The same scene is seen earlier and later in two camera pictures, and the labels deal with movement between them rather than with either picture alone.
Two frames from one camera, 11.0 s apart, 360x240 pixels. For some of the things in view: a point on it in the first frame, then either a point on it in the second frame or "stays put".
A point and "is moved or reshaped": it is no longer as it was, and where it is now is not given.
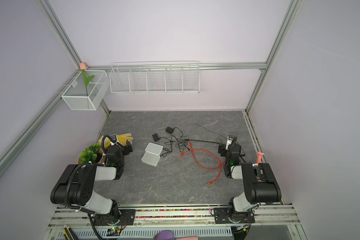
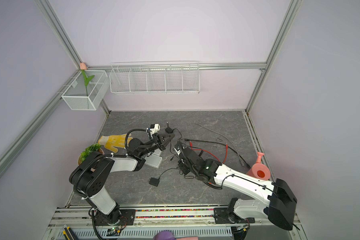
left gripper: (126, 151) -> (158, 144)
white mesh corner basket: (87, 90) stays put
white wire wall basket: (155, 78) stays put
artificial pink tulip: (83, 67) stays put
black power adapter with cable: (156, 138) is moved or reshaped
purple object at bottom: (164, 235) stays put
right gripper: (222, 150) -> (182, 166)
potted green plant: (93, 153) stays put
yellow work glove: (122, 139) stays put
